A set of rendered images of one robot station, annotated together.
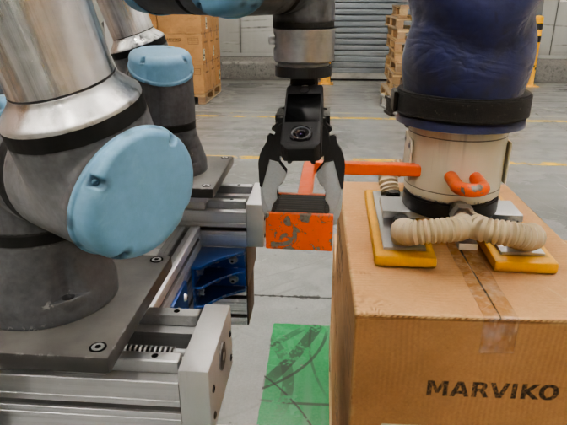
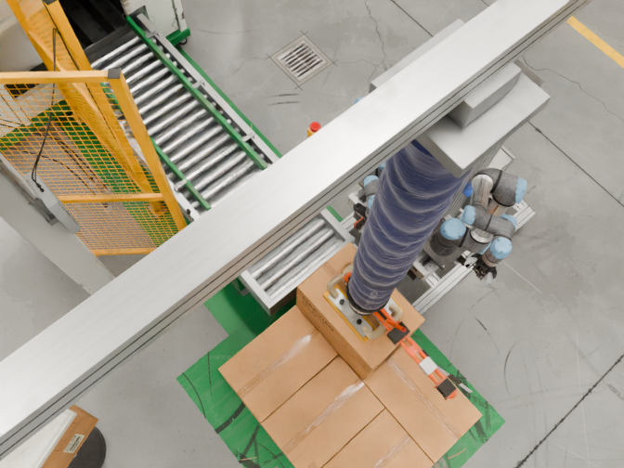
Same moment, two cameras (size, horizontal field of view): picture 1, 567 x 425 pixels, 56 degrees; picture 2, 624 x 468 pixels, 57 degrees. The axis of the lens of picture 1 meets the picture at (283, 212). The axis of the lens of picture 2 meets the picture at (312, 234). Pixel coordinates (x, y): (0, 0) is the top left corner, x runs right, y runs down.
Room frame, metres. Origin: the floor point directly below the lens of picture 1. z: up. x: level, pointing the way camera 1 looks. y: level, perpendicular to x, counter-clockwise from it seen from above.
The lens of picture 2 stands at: (1.25, -1.16, 3.98)
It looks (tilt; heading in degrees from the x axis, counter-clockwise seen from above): 68 degrees down; 130
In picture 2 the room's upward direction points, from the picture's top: 6 degrees clockwise
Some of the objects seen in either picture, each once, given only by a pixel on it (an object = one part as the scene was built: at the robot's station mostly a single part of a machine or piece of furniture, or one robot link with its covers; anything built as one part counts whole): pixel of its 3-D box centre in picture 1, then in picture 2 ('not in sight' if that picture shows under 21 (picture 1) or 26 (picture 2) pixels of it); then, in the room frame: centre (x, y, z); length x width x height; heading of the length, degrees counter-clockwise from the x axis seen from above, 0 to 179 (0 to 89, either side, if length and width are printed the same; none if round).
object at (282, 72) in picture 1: (303, 111); not in sight; (0.70, -0.03, 1.22); 0.09 x 0.08 x 0.12; 175
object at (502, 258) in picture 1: (498, 219); (350, 312); (0.94, -0.40, 0.97); 0.34 x 0.10 x 0.05; 175
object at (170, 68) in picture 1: (161, 83); (452, 232); (1.04, 0.23, 1.20); 0.13 x 0.12 x 0.14; 22
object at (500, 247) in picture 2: not in sight; (499, 249); (1.27, 0.00, 1.82); 0.09 x 0.08 x 0.11; 112
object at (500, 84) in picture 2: not in sight; (465, 78); (0.95, -0.32, 2.91); 0.16 x 0.16 x 0.10; 86
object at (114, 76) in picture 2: not in sight; (98, 193); (-0.50, -0.93, 1.05); 0.87 x 0.10 x 2.10; 48
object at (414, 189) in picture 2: not in sight; (408, 204); (0.95, -0.31, 2.22); 0.24 x 0.24 x 1.25
